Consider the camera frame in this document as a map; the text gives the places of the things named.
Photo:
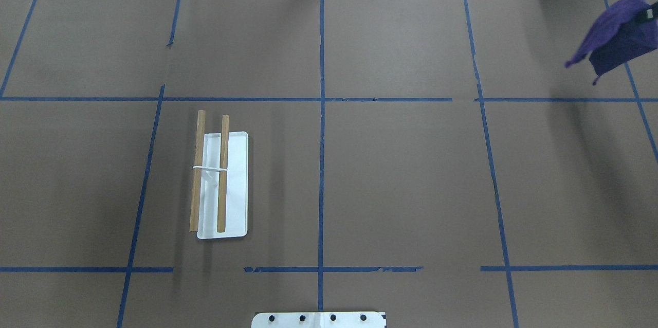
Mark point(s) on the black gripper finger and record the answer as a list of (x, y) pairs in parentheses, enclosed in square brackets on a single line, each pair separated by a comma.
[(649, 14)]

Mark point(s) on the purple towel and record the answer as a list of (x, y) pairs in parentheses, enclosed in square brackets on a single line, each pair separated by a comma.
[(616, 37)]

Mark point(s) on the white towel rack base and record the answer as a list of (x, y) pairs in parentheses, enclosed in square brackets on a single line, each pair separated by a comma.
[(237, 187)]

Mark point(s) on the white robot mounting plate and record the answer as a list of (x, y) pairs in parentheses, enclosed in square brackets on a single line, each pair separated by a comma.
[(320, 319)]

